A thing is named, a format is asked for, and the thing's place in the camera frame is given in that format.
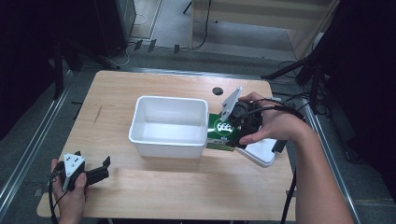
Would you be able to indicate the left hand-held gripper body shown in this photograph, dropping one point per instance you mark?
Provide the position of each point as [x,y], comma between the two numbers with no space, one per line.
[73,168]

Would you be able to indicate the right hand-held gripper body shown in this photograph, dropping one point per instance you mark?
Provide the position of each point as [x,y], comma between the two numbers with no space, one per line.
[246,115]

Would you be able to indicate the green cardboard box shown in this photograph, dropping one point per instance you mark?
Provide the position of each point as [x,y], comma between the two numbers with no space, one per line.
[219,127]

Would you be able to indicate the white lid with black latches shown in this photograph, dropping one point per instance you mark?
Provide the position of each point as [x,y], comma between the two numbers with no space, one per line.
[260,152]

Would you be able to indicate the white plastic storage box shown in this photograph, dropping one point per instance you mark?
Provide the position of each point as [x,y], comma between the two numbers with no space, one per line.
[168,130]

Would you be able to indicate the person's right hand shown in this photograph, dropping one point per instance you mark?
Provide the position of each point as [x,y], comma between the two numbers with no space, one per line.
[280,124]

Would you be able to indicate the person's left hand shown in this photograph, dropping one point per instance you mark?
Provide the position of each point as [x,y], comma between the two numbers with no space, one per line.
[70,203]

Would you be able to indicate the black round table hole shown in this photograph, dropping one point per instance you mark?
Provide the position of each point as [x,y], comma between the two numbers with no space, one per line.
[217,90]

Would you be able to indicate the black metal stand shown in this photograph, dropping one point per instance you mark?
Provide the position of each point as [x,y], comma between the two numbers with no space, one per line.
[314,81]
[58,71]

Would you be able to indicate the black tape strip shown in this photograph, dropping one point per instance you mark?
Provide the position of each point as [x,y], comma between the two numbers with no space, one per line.
[176,48]
[138,44]
[152,45]

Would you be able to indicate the light wooden furniture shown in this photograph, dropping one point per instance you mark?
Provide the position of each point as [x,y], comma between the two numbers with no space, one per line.
[249,14]

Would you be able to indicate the dark cabinet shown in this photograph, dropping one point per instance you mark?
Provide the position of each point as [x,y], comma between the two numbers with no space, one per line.
[115,25]

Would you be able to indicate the metal floor rail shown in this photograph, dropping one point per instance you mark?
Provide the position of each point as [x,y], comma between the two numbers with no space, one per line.
[336,174]
[34,146]

